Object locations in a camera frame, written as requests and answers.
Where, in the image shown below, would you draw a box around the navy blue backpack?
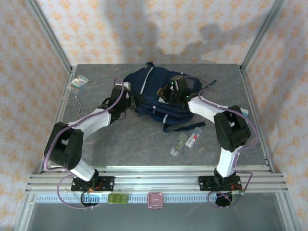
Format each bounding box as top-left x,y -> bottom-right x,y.
122,62 -> 217,132

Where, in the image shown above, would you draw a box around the clear case with green contents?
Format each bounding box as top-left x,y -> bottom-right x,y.
169,131 -> 188,157

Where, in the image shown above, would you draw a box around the clear case with red label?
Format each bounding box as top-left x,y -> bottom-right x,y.
184,127 -> 202,148

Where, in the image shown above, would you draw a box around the metal tongs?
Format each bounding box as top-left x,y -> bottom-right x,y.
73,95 -> 82,120

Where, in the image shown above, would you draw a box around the clear packet with green print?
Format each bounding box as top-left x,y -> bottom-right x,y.
66,74 -> 89,93

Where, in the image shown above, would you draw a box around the pink square box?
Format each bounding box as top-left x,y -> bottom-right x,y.
147,192 -> 164,209

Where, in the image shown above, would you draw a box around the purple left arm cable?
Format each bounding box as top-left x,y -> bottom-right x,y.
44,77 -> 126,210

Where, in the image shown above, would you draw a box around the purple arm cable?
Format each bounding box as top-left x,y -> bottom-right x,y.
44,77 -> 126,210
184,76 -> 259,209

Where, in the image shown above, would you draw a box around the left aluminium side rail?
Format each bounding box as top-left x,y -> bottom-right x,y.
39,66 -> 78,174

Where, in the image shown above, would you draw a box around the aluminium side rail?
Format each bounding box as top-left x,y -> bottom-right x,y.
239,66 -> 275,173
39,66 -> 78,174

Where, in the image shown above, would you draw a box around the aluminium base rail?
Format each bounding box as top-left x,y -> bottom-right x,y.
25,165 -> 289,193

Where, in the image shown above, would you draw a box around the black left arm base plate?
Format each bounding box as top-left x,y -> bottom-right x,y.
71,176 -> 115,192

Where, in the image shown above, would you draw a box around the right aluminium side rail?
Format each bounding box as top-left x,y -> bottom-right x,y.
239,66 -> 275,173

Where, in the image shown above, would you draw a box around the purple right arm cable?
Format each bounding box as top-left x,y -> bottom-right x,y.
184,76 -> 259,209

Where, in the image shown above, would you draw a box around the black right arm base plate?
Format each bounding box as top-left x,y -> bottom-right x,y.
197,175 -> 242,192

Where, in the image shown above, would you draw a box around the grey slotted cable duct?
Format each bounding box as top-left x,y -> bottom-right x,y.
36,195 -> 217,203

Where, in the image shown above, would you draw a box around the left aluminium frame post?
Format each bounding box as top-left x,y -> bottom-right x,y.
25,0 -> 73,73

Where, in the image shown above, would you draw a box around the aluminium frame post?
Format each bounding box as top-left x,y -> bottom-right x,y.
240,0 -> 287,72
25,0 -> 73,73

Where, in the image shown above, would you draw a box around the right aluminium frame post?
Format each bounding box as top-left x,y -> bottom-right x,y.
240,0 -> 287,72

